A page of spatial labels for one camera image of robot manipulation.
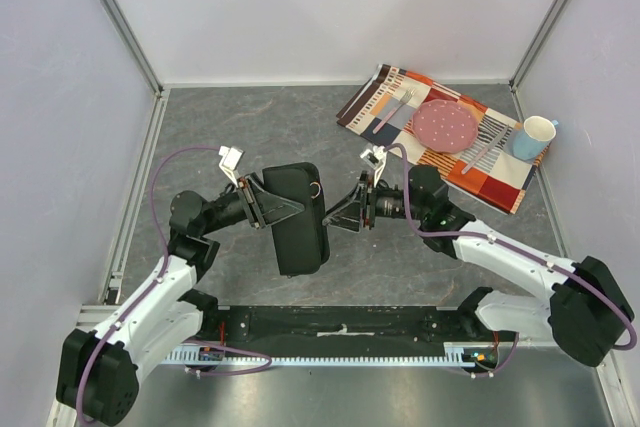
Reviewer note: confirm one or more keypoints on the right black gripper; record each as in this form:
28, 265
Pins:
364, 202

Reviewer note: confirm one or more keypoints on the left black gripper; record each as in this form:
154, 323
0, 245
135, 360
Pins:
273, 208

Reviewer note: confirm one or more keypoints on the black zipper tool case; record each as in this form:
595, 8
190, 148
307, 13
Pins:
301, 241

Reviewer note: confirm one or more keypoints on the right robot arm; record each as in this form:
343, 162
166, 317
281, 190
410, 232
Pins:
576, 304

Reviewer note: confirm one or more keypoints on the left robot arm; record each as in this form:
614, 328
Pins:
102, 369

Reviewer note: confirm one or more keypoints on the patchwork placemat cloth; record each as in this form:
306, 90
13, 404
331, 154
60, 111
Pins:
499, 179

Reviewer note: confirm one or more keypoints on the pink dotted plate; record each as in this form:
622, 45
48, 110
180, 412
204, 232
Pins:
444, 126

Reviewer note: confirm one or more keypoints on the blue white mug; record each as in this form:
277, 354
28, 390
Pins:
533, 137

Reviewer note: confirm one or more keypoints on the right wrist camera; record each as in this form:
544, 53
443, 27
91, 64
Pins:
375, 157

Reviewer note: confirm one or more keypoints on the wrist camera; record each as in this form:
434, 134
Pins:
375, 157
230, 158

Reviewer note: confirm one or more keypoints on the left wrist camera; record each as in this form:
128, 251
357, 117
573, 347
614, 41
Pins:
230, 158

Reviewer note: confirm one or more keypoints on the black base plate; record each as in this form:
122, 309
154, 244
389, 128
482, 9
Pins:
342, 330

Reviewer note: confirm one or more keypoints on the pink handled fork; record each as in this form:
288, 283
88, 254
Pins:
406, 98

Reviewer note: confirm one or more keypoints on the pink handled knife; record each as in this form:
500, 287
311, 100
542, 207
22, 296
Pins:
486, 149

